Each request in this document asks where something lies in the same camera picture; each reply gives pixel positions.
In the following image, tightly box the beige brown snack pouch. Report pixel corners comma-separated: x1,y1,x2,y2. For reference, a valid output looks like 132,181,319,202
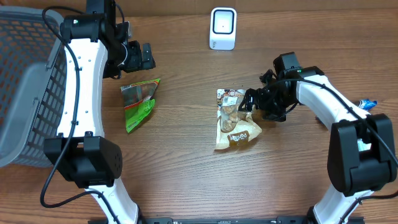
215,89,262,150

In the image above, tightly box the green red snack bag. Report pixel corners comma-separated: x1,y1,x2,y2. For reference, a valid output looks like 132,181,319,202
120,78,160,133

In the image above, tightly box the blue snack bar wrapper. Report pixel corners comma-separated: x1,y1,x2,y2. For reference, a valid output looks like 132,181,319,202
354,99,377,111

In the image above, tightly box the teal white snack packet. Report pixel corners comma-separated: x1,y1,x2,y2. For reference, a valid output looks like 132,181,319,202
357,139,371,152

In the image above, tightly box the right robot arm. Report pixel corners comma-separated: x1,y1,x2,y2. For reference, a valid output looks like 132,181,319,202
238,52,397,223

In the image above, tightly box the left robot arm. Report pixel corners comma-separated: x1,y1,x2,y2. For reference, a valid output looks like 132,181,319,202
44,1,155,223

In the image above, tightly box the white barcode scanner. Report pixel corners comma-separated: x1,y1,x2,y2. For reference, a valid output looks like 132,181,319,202
209,7,237,50

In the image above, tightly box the grey plastic mesh basket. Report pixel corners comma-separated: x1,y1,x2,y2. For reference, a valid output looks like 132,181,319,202
1,6,67,167

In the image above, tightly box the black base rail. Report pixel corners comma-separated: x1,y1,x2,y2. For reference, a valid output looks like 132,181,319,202
88,216,365,224

